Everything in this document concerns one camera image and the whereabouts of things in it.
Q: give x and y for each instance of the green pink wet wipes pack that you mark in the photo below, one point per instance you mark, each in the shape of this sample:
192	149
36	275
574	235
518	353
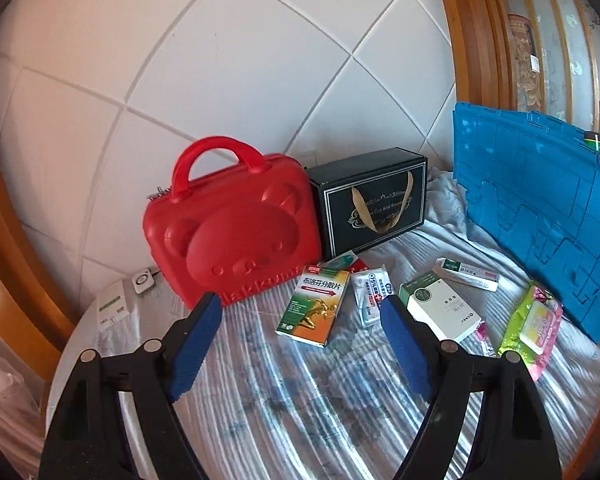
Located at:
532	327

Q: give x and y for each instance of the white rectangular device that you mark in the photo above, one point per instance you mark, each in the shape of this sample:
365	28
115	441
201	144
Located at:
112	305

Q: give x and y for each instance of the black gift box gold ribbon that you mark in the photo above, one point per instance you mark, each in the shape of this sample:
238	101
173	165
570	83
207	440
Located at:
340	200

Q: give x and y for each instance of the white blue medicine pack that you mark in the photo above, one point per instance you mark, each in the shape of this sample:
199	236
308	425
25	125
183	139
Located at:
372	292

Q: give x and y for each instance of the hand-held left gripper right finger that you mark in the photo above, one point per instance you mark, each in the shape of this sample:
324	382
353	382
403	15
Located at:
404	345

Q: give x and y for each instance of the blue plastic storage crate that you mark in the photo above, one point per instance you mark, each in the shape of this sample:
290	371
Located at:
529	185

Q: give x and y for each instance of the small pink sachet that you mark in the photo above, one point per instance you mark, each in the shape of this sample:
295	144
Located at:
482	336

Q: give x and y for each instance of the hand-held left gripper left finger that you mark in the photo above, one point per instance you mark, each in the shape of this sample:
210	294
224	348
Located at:
195	345

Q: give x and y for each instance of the wooden slat glass partition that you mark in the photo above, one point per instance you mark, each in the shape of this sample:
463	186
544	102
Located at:
559	35

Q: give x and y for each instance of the rolled patterned carpet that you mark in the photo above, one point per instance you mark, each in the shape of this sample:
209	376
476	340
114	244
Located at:
524	70

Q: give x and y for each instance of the white ribbed cover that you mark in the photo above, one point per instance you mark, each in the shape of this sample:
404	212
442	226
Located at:
5	400

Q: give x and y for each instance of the white toothpaste box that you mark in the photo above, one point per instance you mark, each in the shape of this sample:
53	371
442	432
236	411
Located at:
467	272

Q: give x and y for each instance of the red teal medicine box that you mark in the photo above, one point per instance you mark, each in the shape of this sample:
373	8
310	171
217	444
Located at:
350	262

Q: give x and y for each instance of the red bear-face carry case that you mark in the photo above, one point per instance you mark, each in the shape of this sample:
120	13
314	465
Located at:
240	240

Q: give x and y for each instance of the white green medicine box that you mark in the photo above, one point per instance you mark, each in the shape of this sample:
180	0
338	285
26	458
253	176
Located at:
439	310

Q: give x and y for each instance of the striped white tablecloth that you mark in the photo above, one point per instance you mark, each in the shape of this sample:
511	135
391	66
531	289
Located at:
305	410

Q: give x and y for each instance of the green orange medicine box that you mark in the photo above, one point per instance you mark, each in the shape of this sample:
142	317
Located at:
312	310

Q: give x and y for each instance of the wooden wall frame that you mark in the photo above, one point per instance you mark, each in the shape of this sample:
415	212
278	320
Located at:
479	35

